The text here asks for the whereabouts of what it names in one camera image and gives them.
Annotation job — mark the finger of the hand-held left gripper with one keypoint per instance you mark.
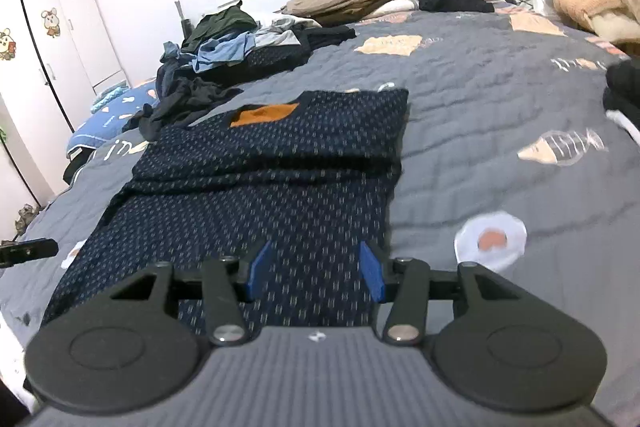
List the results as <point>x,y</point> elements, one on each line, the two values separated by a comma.
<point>30,249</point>

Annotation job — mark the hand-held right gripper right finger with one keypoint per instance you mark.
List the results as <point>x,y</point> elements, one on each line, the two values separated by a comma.
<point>372,274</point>

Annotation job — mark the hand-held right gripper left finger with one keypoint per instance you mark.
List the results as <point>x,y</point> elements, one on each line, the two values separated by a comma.
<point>261,269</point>

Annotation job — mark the navy patterned sweater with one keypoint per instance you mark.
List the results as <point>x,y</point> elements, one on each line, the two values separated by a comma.
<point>250,167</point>

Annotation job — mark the black folded clothes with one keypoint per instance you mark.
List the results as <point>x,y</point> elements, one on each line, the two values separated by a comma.
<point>625,87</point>

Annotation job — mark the blue printed quilt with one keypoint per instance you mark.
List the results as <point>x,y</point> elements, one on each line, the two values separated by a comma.
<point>105,119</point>

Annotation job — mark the teal striped cloth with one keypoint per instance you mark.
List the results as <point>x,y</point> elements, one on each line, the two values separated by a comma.
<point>107,97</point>

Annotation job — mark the grey quilted bedspread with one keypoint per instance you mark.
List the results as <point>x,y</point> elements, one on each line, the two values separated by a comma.
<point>475,132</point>

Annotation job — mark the white wardrobe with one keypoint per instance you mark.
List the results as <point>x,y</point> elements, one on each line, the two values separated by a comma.
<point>50,72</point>

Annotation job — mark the black crumpled garment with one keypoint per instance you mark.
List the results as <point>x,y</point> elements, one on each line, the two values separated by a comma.
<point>195,97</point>

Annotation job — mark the cartoon mouse sticker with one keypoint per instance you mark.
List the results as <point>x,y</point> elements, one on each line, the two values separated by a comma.
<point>50,23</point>
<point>7,44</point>

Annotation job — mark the dark dotted garment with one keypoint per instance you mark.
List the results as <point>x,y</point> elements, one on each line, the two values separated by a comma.
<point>270,59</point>

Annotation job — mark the navy garment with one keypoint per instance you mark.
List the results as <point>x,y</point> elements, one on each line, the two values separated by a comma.
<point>170,77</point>

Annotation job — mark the light blue garment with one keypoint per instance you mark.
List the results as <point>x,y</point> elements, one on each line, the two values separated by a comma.
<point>220,52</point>

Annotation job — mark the grey white garment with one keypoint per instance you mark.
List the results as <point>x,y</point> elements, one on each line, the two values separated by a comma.
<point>280,34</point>

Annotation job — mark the small black garment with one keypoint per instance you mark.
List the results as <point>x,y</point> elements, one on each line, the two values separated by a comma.
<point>330,37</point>

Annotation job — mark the dark green garment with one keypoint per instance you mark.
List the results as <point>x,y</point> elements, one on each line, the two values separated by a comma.
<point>220,24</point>

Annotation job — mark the black device on stand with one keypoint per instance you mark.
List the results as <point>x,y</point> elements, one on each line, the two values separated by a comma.
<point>186,27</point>

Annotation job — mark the black rumpled cloth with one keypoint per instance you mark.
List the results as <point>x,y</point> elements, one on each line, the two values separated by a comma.
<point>455,2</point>

